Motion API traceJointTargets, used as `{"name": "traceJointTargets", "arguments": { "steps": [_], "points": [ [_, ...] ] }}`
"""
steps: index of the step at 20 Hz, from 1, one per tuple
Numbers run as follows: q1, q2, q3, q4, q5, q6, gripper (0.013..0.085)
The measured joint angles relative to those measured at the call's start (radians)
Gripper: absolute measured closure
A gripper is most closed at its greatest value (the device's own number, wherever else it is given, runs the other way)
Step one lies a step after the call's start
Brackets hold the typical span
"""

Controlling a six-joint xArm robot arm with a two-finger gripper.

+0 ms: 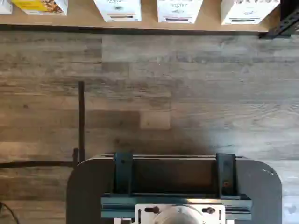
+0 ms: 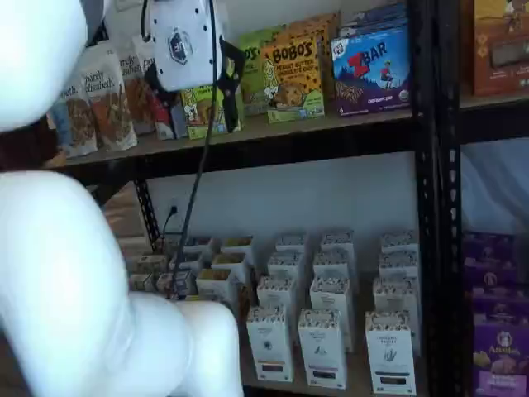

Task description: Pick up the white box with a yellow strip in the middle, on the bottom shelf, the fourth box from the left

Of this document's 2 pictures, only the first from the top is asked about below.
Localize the white box yellow strip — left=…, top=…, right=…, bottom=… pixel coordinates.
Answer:
left=93, top=0, right=142, bottom=23

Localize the dark grey robot base platform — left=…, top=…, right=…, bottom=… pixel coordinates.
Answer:
left=66, top=153, right=283, bottom=224

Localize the black metal wood shelf rack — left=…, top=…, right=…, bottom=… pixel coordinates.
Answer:
left=0, top=0, right=299, bottom=40

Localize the white box pink strip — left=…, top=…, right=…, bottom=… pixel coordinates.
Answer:
left=157, top=0, right=203, bottom=24

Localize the white box black strip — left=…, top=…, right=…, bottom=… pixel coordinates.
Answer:
left=220, top=0, right=281, bottom=26

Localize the yellow purely elizabeth box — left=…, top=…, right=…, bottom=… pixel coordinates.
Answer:
left=11, top=0, right=68, bottom=16

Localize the black metal bar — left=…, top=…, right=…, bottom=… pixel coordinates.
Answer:
left=78, top=81, right=85, bottom=164

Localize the teal metal mounting frame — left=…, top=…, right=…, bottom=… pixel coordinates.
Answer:
left=100, top=153, right=253, bottom=221

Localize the white metal base plate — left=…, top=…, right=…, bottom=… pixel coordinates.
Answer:
left=135, top=203, right=226, bottom=224

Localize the black floor cable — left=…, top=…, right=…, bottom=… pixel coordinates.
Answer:
left=0, top=148, right=79, bottom=169
left=0, top=202, right=20, bottom=224

